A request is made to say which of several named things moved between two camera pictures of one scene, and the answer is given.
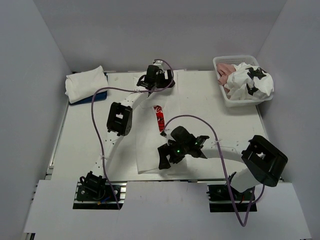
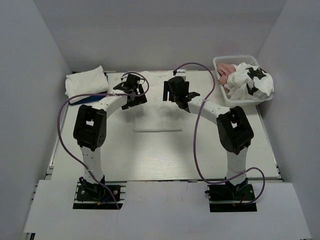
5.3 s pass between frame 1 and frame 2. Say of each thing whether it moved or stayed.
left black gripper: moved
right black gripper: moved
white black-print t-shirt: stayed
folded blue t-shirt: stayed
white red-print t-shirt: moved
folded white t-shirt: stayed
